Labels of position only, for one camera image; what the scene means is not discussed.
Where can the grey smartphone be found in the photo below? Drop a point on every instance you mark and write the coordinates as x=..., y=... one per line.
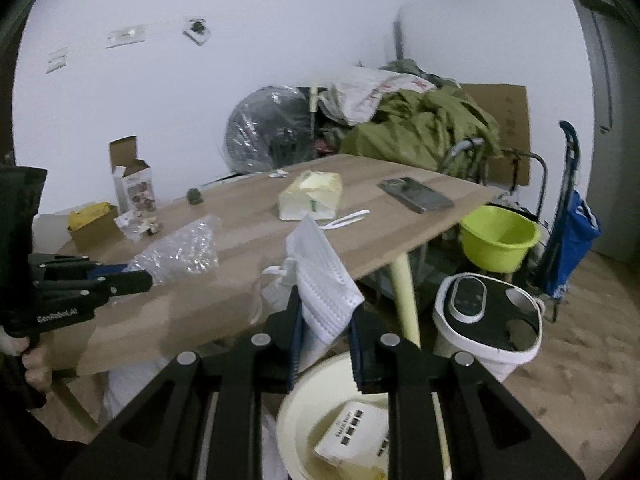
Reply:
x=415, y=194

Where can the pale yellow stick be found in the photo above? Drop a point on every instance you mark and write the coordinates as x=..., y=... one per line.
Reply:
x=313, y=105

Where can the white appliance with black lid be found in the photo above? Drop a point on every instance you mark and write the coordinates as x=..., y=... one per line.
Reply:
x=487, y=320

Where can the small white wrapper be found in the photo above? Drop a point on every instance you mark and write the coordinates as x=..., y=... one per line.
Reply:
x=279, y=174

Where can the small yellow-green tissue pack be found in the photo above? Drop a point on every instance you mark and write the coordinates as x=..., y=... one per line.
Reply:
x=312, y=197

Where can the open white printed carton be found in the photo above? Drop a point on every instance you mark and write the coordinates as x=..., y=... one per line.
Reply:
x=135, y=180

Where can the brown cardboard box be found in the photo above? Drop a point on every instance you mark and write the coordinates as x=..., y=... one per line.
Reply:
x=95, y=235

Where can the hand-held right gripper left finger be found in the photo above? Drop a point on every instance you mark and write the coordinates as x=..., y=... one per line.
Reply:
x=296, y=345

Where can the brown cardboard sheet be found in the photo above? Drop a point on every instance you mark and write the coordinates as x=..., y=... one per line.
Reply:
x=505, y=120

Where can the white face mask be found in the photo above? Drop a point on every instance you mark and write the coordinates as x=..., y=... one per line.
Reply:
x=320, y=280

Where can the olive green cloth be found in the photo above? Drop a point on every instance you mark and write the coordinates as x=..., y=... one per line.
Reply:
x=425, y=125

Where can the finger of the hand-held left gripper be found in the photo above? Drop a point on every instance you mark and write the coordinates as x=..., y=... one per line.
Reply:
x=130, y=284
x=107, y=270

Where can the metal frame chair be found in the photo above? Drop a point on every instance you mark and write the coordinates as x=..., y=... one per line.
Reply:
x=525, y=165

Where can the yellow plastic bag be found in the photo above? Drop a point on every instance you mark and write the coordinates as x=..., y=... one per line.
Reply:
x=89, y=214

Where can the small green figurine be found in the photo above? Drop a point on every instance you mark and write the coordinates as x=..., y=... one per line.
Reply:
x=195, y=196

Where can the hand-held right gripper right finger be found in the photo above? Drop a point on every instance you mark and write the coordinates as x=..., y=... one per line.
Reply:
x=356, y=350

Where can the grey door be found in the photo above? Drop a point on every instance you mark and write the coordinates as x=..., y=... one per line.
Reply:
x=605, y=85

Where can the cream round bin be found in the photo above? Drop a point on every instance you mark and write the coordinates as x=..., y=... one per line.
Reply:
x=305, y=420

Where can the fan wrapped in clear plastic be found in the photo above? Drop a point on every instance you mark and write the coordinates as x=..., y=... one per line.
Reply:
x=265, y=130

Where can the white plastic bag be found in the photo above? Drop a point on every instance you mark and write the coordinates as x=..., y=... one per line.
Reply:
x=365, y=92

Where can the crumpled paper scraps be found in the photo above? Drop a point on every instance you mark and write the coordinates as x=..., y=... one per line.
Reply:
x=140, y=224

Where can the broken wall socket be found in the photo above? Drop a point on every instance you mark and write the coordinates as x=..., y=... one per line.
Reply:
x=196, y=30

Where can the white bag with black print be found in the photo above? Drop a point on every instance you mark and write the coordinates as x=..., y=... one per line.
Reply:
x=355, y=430

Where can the blue shopping trolley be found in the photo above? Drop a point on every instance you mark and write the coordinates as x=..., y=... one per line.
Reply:
x=570, y=230

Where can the pale yellow table leg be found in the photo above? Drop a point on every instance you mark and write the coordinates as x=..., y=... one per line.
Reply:
x=406, y=300

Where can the clear bubble wrap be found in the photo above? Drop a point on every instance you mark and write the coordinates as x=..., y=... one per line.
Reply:
x=180, y=250

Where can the person's left hand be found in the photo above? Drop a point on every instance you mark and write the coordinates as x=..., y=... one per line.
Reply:
x=37, y=370

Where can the lime green plastic basin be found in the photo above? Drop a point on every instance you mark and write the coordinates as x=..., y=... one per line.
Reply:
x=500, y=240

